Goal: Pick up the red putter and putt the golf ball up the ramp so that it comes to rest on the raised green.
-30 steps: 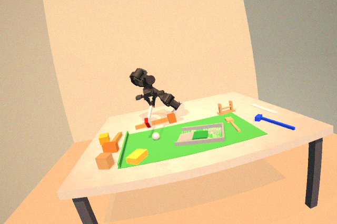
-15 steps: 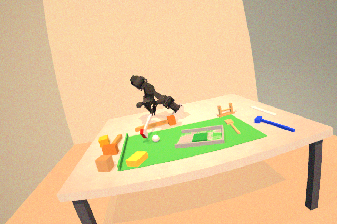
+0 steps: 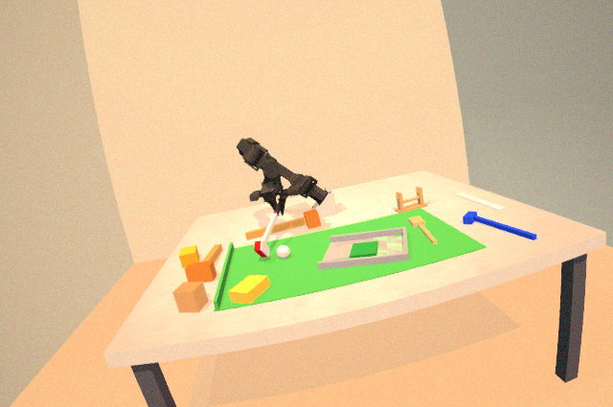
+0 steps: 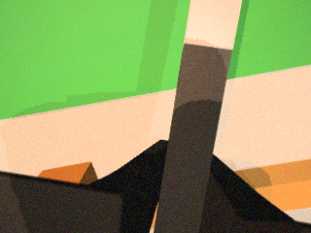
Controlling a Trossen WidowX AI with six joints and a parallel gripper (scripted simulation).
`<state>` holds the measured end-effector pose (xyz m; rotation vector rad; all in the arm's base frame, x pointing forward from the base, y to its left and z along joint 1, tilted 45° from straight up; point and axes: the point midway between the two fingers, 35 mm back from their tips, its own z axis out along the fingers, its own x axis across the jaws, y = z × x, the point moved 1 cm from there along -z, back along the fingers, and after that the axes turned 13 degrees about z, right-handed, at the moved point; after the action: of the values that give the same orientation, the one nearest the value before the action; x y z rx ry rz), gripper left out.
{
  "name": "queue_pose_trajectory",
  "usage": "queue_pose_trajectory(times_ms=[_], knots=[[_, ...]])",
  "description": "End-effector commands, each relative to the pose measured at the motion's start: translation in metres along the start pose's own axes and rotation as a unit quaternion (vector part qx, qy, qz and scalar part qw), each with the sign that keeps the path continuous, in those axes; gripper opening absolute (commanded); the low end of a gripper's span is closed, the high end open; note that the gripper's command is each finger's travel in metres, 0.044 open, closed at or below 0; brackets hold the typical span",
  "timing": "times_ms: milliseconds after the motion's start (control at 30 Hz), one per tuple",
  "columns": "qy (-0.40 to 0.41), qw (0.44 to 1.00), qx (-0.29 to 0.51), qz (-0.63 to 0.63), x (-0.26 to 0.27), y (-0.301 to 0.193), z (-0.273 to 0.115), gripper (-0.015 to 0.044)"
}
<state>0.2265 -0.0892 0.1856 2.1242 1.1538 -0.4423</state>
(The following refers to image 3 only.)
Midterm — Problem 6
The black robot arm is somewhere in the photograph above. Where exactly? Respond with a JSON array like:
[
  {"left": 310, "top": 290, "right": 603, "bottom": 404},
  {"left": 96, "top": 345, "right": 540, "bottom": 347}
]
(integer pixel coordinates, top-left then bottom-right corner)
[{"left": 237, "top": 137, "right": 329, "bottom": 205}]

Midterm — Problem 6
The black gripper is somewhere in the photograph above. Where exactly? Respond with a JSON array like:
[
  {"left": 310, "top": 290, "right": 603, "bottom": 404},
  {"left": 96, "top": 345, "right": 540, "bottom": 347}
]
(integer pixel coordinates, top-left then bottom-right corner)
[{"left": 249, "top": 174, "right": 303, "bottom": 216}]

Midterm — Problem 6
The cream golf ball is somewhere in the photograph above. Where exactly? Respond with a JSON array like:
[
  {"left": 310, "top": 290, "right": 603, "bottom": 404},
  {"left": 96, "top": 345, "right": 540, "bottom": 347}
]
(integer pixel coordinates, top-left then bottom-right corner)
[{"left": 276, "top": 245, "right": 290, "bottom": 259}]

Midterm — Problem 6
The blue golf putter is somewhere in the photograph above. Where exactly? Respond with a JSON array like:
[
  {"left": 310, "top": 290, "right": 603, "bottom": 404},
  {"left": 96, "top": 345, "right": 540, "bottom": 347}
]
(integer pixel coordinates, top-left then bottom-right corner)
[{"left": 463, "top": 212, "right": 537, "bottom": 240}]

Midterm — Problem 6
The orange putter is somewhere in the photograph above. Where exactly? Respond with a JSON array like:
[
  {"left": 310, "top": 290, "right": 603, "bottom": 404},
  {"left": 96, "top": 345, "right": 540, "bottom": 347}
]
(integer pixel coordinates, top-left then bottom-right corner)
[
  {"left": 185, "top": 243, "right": 223, "bottom": 283},
  {"left": 245, "top": 209, "right": 321, "bottom": 240}
]

